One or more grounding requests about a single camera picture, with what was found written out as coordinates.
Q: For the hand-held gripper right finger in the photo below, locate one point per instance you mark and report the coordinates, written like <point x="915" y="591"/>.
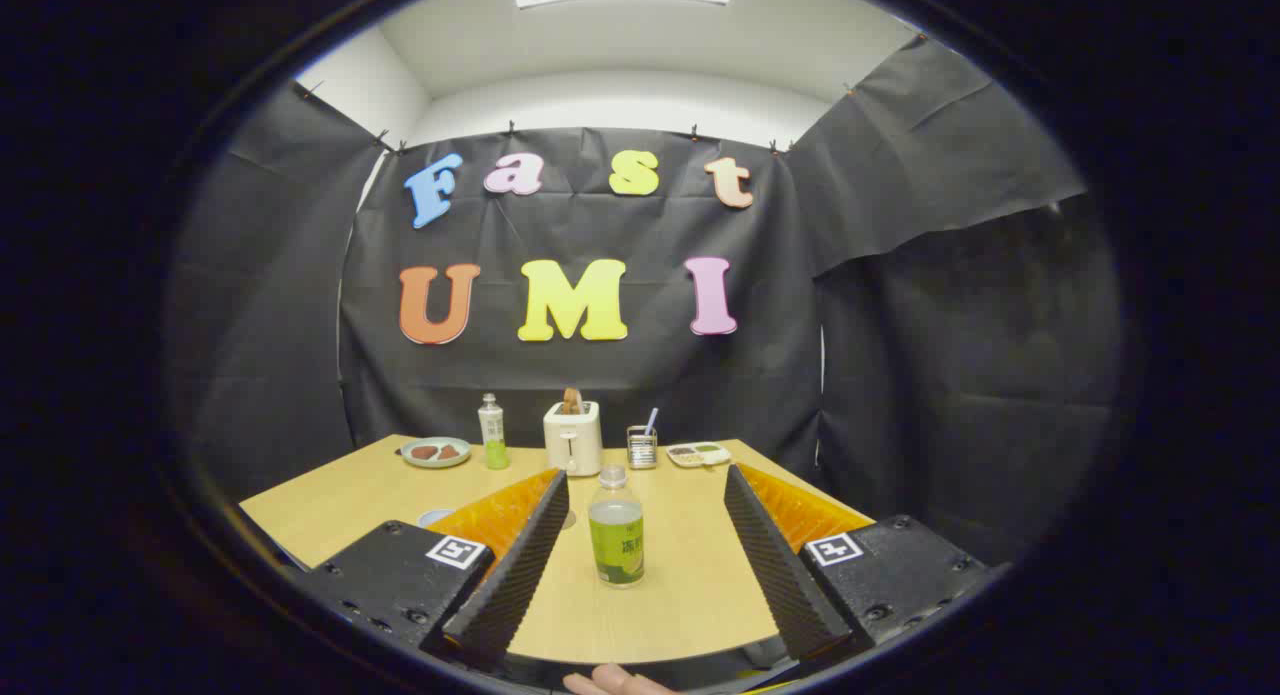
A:
<point x="780" y="575"/>

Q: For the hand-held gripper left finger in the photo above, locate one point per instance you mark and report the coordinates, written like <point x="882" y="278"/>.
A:
<point x="520" y="575"/>

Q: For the green label juice bottle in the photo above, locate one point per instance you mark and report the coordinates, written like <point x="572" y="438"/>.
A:
<point x="615" y="545"/>

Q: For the white cup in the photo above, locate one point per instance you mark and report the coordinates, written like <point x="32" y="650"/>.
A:
<point x="434" y="517"/>

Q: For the slim white green bottle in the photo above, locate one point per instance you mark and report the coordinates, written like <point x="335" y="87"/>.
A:
<point x="493" y="435"/>

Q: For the wooden table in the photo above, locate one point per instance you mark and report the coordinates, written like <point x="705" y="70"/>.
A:
<point x="670" y="595"/>

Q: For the pale green plate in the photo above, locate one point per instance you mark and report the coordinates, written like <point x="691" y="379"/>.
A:
<point x="436" y="462"/>

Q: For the white divided food plate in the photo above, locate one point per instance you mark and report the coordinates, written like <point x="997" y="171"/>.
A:
<point x="698" y="456"/>

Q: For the white toaster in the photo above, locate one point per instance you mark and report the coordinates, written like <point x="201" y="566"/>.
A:
<point x="572" y="440"/>

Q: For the bread slice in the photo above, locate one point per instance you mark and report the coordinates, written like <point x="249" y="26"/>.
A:
<point x="571" y="401"/>

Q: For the pale spoon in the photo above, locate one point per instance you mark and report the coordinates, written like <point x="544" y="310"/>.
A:
<point x="651" y="420"/>

